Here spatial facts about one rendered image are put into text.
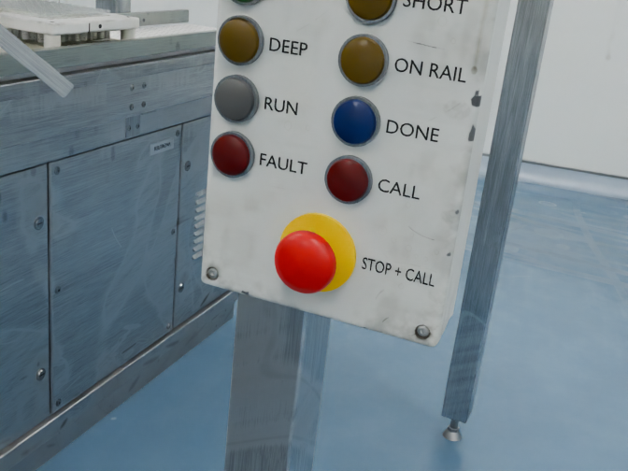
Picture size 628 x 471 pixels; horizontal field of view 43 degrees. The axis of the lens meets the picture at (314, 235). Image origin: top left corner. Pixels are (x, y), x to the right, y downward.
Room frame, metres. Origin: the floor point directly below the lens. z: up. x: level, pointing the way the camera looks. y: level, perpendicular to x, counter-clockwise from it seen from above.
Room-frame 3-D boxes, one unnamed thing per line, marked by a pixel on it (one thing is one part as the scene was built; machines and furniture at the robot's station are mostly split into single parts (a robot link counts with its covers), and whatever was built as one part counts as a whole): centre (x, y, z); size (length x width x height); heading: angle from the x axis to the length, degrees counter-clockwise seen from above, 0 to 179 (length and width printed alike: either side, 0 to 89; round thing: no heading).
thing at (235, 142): (0.50, 0.06, 0.91); 0.03 x 0.01 x 0.03; 69
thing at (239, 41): (0.50, 0.06, 0.98); 0.03 x 0.01 x 0.03; 69
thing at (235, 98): (0.50, 0.06, 0.95); 0.03 x 0.01 x 0.03; 69
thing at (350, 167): (0.47, -0.02, 0.91); 0.03 x 0.01 x 0.03; 69
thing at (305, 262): (0.47, 0.00, 0.86); 0.04 x 0.04 x 0.04; 69
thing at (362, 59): (0.47, -0.02, 0.98); 0.03 x 0.01 x 0.03; 69
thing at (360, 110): (0.47, -0.02, 0.95); 0.03 x 0.01 x 0.03; 69
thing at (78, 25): (1.48, 0.53, 0.87); 0.25 x 0.24 x 0.02; 69
